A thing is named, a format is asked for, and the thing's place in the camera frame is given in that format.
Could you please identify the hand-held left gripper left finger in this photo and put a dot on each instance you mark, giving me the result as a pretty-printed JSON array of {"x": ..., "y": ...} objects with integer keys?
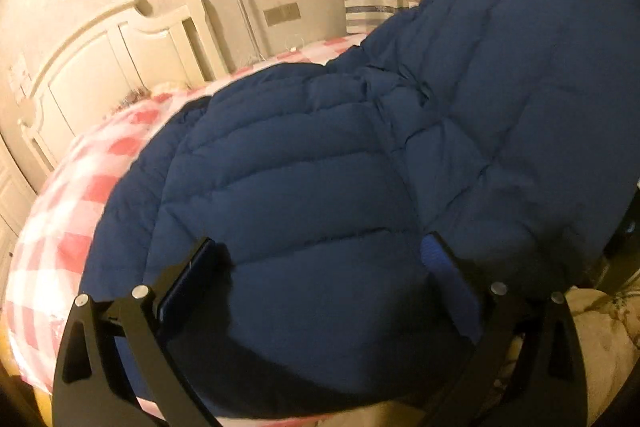
[{"x": 187, "y": 277}]

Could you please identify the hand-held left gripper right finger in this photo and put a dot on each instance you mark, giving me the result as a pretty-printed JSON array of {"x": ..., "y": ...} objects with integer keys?
[{"x": 452, "y": 277}]

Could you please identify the blue down jacket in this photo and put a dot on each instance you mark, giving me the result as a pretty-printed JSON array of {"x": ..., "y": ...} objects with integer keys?
[{"x": 350, "y": 167}]

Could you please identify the red white checked blanket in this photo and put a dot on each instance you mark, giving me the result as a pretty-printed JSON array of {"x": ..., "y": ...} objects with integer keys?
[{"x": 60, "y": 232}]

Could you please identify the beige floral quilt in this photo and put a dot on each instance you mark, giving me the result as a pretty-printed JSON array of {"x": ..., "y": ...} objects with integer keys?
[{"x": 607, "y": 352}]

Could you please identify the white wardrobe door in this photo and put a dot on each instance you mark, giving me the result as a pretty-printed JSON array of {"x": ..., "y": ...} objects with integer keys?
[{"x": 12, "y": 212}]

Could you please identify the colourful patterned pillow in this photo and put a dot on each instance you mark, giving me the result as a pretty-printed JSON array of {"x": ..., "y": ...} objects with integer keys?
[{"x": 131, "y": 98}]

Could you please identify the cream wooden headboard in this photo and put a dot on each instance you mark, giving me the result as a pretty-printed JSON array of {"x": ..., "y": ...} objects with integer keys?
[{"x": 100, "y": 57}]

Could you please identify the thin wall pipe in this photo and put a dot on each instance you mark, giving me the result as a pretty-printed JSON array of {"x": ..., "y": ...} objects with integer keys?
[{"x": 245, "y": 19}]

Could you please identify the wall switch plate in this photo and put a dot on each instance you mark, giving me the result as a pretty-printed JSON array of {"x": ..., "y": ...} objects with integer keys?
[{"x": 282, "y": 14}]

